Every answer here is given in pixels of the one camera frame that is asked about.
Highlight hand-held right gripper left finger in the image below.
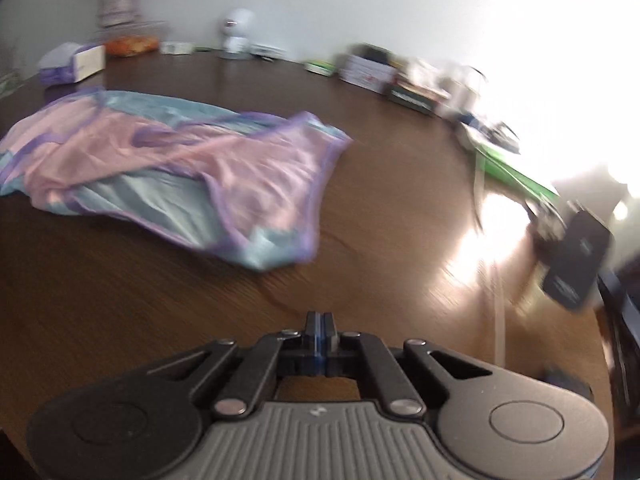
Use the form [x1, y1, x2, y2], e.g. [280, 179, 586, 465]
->
[145, 311, 321, 420]

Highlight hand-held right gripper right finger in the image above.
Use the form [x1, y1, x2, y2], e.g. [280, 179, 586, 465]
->
[320, 311, 493, 420]

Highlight pink and blue underwear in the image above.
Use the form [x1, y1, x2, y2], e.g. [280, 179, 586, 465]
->
[0, 87, 354, 274]

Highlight green flat box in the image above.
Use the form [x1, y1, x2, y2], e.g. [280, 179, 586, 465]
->
[470, 132, 561, 199]

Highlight white power strip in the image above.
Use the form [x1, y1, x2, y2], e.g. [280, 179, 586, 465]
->
[456, 119, 521, 154]

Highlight black rectangular device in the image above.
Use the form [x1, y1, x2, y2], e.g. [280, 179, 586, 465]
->
[541, 209, 616, 312]

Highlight dark tissue box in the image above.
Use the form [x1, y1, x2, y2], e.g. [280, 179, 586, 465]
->
[386, 77, 449, 117]

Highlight printed tin box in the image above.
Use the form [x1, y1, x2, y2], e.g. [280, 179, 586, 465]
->
[339, 56, 398, 94]

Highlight small black box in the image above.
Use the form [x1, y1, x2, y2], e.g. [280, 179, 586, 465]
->
[357, 45, 394, 63]

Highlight white round-headed robot toy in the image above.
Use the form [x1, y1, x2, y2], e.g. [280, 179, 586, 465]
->
[218, 8, 254, 59]

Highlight clear snack container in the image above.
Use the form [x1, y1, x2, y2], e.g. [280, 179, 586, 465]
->
[105, 35, 161, 57]

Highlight purple and white tissue box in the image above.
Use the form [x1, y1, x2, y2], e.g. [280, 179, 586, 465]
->
[39, 42, 107, 86]

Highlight patterned flower vase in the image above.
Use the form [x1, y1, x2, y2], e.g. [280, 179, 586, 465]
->
[96, 0, 141, 29]

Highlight white cable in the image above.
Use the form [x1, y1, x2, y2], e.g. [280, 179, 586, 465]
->
[471, 152, 507, 363]

